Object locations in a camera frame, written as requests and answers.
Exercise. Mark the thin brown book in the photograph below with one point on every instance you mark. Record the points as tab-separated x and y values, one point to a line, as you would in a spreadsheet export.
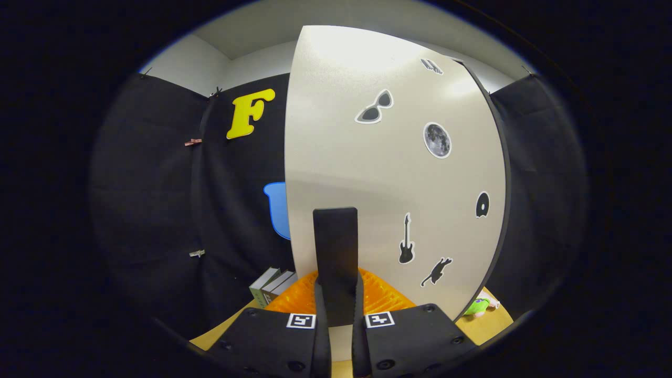
277	283

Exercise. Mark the green book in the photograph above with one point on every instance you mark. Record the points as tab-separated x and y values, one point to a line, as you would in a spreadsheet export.
262	283

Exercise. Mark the thick brown book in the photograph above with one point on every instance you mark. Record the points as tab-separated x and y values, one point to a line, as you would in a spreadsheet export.
287	286

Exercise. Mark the silver cloth clip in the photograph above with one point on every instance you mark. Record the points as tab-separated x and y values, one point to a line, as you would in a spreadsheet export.
197	253

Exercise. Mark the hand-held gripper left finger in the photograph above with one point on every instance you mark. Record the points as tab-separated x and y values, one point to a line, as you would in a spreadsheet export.
321	341

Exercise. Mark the row of black cloth clips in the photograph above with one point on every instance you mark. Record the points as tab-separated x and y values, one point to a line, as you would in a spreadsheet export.
217	92

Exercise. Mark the green and white toy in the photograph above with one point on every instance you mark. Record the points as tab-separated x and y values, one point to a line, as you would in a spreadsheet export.
476	307

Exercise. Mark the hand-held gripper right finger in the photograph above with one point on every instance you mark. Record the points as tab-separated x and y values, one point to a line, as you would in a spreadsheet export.
359	346

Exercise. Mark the black backdrop cloth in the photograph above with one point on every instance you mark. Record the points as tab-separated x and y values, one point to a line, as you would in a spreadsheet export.
157	184

